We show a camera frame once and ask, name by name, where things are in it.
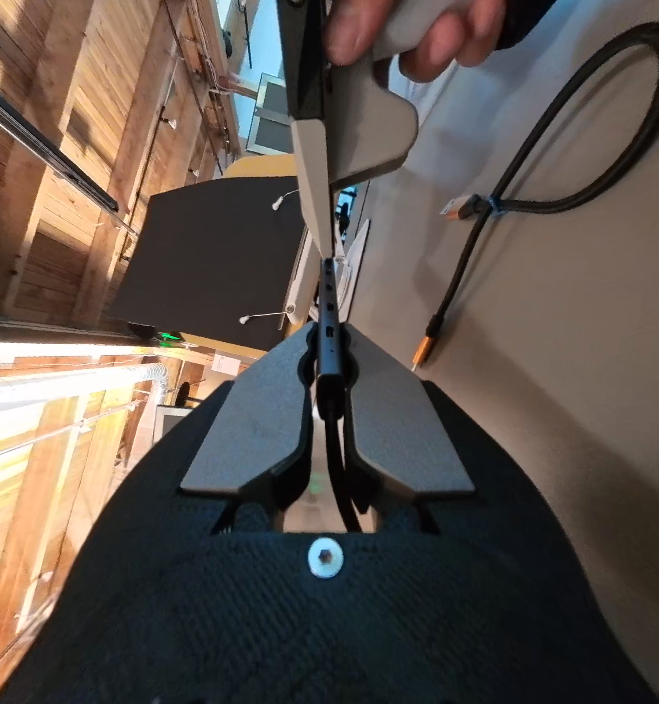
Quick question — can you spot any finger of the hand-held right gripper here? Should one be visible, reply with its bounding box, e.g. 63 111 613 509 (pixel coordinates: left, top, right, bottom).
290 117 336 260

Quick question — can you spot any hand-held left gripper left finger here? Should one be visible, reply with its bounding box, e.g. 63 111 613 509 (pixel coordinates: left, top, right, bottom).
180 322 316 509

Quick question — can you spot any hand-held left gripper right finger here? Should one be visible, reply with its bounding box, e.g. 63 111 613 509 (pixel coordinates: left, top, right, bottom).
343 323 476 515

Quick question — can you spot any black cable with orange plugs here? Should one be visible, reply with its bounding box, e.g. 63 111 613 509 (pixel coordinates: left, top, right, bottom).
412 21 659 372

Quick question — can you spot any person's right hand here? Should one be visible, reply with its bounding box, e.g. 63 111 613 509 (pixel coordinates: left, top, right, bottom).
323 0 509 84

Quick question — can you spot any grey framed panel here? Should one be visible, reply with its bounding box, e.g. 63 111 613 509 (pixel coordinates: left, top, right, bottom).
152 403 195 443
244 71 293 157

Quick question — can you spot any black board with wooden rim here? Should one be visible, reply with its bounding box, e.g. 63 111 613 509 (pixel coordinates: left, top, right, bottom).
105 154 330 353

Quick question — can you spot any black device with green light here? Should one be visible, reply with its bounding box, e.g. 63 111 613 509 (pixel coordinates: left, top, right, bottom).
127 322 184 350

